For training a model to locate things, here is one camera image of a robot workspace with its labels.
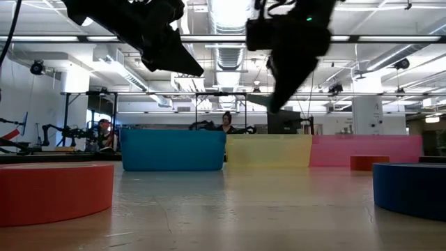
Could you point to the silver ventilation duct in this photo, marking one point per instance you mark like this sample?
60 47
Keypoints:
228 59

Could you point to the black aluminium table frame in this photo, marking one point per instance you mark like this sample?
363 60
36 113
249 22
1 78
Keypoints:
52 158

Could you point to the pink translucent plastic bin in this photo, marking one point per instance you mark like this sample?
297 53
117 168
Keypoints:
366 146

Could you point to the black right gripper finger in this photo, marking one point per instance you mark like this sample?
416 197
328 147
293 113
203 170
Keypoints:
289 83

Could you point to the red tape roll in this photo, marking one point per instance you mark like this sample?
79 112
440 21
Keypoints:
52 195

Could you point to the small orange block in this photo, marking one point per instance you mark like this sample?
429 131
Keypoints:
369 164

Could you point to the white pillar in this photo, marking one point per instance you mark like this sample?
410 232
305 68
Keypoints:
367 115

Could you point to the blue plastic bin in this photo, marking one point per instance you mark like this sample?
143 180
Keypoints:
172 150

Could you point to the black metal frame stand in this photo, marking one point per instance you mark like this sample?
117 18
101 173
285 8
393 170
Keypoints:
221 94

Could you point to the black ceiling camera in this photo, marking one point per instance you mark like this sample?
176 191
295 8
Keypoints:
335 88
402 63
37 67

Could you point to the blue tape roll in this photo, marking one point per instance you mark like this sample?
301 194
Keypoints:
411 191

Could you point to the yellow translucent plastic bin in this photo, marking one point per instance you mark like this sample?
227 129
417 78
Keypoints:
268 151

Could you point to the black overhead frame beam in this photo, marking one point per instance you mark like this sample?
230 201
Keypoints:
83 38

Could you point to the black computer monitor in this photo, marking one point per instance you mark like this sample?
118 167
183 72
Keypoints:
284 123

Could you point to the black background robot arm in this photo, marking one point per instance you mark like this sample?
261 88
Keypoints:
247 130
69 132
203 125

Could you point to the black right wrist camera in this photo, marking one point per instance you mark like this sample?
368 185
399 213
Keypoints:
259 35

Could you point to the glowing light panel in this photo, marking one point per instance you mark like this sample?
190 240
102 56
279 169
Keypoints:
432 119

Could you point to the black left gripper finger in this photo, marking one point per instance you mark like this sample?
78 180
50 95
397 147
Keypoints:
174 61

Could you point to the person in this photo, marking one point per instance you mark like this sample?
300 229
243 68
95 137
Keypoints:
227 123
104 136

